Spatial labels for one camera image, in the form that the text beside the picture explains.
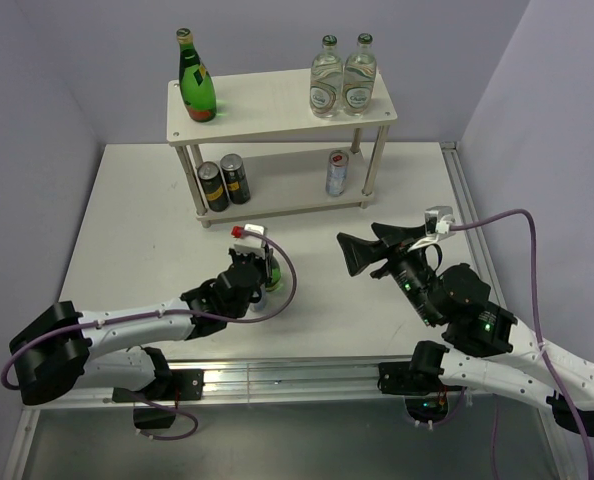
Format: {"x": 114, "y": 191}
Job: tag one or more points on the green glass bottle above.
{"x": 274, "y": 276}
{"x": 195, "y": 83}

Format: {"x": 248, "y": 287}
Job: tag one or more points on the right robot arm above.
{"x": 483, "y": 346}

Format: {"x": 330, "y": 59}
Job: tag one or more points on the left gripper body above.
{"x": 262, "y": 264}

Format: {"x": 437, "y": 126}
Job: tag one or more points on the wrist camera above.
{"x": 438, "y": 221}
{"x": 249, "y": 239}

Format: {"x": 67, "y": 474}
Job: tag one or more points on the clear glass bottle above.
{"x": 326, "y": 79}
{"x": 359, "y": 76}

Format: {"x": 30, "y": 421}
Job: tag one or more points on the green glass bottle front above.
{"x": 274, "y": 276}

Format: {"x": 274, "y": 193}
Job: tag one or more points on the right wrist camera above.
{"x": 438, "y": 221}

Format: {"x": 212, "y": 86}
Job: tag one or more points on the clear glass bottle front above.
{"x": 359, "y": 76}

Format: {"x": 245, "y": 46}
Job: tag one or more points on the black can right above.
{"x": 234, "y": 175}

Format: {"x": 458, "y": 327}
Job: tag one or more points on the aluminium side rail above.
{"x": 475, "y": 237}

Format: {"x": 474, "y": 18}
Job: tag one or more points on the black can left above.
{"x": 210, "y": 177}

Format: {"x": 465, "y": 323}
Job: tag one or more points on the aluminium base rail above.
{"x": 275, "y": 381}

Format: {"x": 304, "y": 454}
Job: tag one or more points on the white blue can front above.
{"x": 260, "y": 302}

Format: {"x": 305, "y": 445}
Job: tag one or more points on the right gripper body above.
{"x": 412, "y": 272}

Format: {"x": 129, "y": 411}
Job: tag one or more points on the white blue can shelf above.
{"x": 337, "y": 168}

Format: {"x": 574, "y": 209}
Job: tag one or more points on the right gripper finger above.
{"x": 394, "y": 235}
{"x": 360, "y": 254}

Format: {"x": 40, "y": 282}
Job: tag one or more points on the black can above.
{"x": 234, "y": 175}
{"x": 210, "y": 177}

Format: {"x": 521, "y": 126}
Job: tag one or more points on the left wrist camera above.
{"x": 249, "y": 239}

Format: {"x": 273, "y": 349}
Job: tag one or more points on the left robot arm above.
{"x": 65, "y": 349}

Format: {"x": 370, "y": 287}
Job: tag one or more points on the white two-tier shelf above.
{"x": 283, "y": 180}

